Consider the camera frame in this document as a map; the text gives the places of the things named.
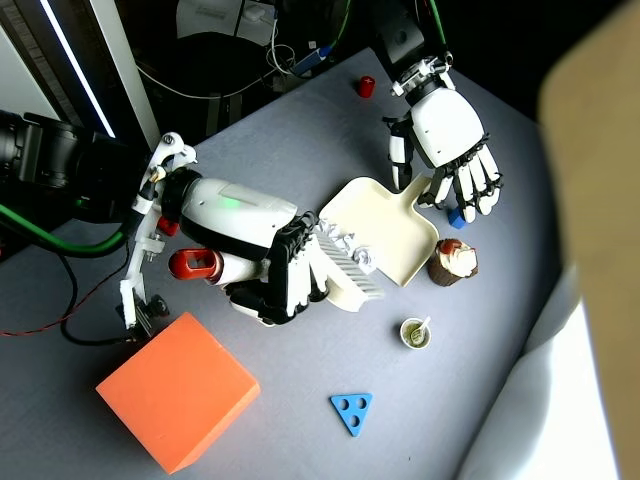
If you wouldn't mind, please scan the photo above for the blue triangle block with holes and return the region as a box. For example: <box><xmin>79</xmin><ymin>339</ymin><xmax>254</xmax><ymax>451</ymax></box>
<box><xmin>329</xmin><ymin>392</ymin><xmax>374</xmax><ymax>438</ymax></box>

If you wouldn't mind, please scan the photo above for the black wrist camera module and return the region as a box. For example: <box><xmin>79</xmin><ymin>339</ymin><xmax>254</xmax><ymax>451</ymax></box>
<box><xmin>133</xmin><ymin>293</ymin><xmax>172</xmax><ymax>335</ymax></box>

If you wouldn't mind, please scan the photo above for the orange box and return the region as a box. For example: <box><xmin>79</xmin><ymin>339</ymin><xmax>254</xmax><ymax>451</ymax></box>
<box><xmin>94</xmin><ymin>311</ymin><xmax>262</xmax><ymax>475</ymax></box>

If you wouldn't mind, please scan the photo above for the bright light strip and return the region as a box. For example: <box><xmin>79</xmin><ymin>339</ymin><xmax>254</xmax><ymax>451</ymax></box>
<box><xmin>39</xmin><ymin>0</ymin><xmax>117</xmax><ymax>139</ymax></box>

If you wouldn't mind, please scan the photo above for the white upright board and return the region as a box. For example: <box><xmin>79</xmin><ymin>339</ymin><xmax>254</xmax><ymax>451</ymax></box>
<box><xmin>89</xmin><ymin>0</ymin><xmax>162</xmax><ymax>151</ymax></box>

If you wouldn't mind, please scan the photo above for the grey adapter with blue plug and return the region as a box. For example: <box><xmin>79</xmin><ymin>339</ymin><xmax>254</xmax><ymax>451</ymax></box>
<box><xmin>292</xmin><ymin>43</ymin><xmax>335</xmax><ymax>77</ymax></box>

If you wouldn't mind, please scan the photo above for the small white bowl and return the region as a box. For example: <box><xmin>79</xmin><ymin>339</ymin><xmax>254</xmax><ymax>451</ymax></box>
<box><xmin>399</xmin><ymin>316</ymin><xmax>433</xmax><ymax>350</ymax></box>

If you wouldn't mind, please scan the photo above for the cream plastic dustpan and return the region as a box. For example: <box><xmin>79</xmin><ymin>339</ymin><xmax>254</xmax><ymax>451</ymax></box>
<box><xmin>318</xmin><ymin>174</ymin><xmax>440</xmax><ymax>289</ymax></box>

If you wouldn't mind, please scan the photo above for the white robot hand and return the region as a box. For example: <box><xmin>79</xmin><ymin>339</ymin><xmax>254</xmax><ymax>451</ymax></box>
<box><xmin>177</xmin><ymin>174</ymin><xmax>332</xmax><ymax>329</ymax></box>
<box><xmin>382</xmin><ymin>85</ymin><xmax>504</xmax><ymax>225</ymax></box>

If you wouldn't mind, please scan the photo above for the toy cupcake with cream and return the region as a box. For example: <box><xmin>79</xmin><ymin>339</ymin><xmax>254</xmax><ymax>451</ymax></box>
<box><xmin>426</xmin><ymin>238</ymin><xmax>480</xmax><ymax>288</ymax></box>

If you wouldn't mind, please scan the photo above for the thin white cable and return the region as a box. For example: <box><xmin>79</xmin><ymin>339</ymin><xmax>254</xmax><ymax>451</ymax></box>
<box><xmin>134</xmin><ymin>42</ymin><xmax>297</xmax><ymax>101</ymax></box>

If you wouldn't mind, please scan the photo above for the green cable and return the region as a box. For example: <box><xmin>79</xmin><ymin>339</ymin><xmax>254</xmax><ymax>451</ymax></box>
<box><xmin>327</xmin><ymin>0</ymin><xmax>352</xmax><ymax>54</ymax></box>

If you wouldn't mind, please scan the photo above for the cream hand broom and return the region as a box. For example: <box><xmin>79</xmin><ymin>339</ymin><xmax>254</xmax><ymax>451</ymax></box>
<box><xmin>168</xmin><ymin>219</ymin><xmax>387</xmax><ymax>314</ymax></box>

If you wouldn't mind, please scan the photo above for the white fabric cover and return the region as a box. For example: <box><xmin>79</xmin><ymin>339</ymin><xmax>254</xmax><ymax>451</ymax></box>
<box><xmin>457</xmin><ymin>264</ymin><xmax>621</xmax><ymax>480</ymax></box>

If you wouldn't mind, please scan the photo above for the beige blurred panel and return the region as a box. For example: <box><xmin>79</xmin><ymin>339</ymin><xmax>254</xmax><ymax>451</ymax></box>
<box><xmin>537</xmin><ymin>0</ymin><xmax>640</xmax><ymax>480</ymax></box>

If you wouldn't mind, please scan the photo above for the grey table cloth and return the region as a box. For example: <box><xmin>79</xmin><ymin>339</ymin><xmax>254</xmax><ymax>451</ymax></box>
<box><xmin>0</xmin><ymin>47</ymin><xmax>584</xmax><ymax>480</ymax></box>

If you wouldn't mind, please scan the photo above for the white device box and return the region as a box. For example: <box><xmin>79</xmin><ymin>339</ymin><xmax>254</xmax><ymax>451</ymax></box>
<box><xmin>177</xmin><ymin>0</ymin><xmax>279</xmax><ymax>46</ymax></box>

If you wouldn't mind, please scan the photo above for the black office chair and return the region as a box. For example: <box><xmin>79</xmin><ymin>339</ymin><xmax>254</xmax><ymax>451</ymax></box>
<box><xmin>132</xmin><ymin>30</ymin><xmax>281</xmax><ymax>141</ymax></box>

